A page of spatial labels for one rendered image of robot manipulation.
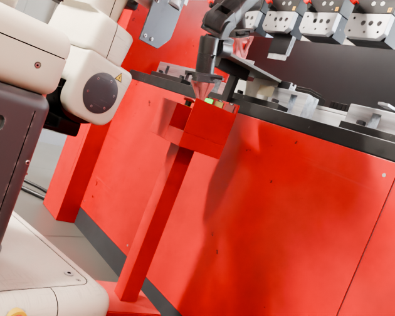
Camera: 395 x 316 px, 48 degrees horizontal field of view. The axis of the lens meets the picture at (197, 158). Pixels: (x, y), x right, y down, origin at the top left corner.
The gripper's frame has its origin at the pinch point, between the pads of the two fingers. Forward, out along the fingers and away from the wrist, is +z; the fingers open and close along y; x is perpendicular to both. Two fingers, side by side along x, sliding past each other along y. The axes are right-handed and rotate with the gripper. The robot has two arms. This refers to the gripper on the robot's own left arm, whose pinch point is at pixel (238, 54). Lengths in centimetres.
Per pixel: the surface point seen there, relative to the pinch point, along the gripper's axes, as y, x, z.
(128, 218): 35, 38, 69
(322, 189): -54, 16, 30
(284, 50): -4.6, -18.4, 0.7
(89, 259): 41, 56, 86
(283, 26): -2.9, -19.4, -7.8
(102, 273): 29, 55, 86
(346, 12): -26.1, -26.1, -12.4
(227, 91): -1.2, 6.9, 12.3
